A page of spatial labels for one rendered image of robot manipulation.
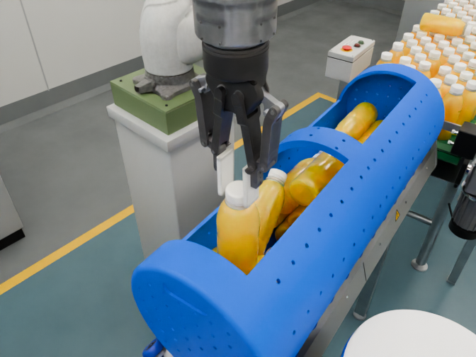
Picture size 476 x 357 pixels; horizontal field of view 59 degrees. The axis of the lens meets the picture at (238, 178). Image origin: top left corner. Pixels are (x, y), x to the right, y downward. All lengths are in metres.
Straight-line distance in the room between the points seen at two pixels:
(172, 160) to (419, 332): 0.85
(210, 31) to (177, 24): 0.82
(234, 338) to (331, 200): 0.29
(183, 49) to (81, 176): 1.76
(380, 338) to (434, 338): 0.09
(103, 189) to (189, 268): 2.17
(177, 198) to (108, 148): 1.72
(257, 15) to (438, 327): 0.63
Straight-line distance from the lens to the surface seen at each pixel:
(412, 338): 0.82
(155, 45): 1.29
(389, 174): 0.91
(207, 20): 0.45
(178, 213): 1.48
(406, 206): 1.33
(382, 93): 1.28
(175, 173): 1.37
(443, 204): 2.07
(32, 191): 2.90
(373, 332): 0.81
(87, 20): 3.75
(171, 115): 1.27
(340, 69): 1.63
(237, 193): 0.60
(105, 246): 2.38
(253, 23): 0.44
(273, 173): 0.86
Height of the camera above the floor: 1.70
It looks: 39 degrees down
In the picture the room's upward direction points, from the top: straight up
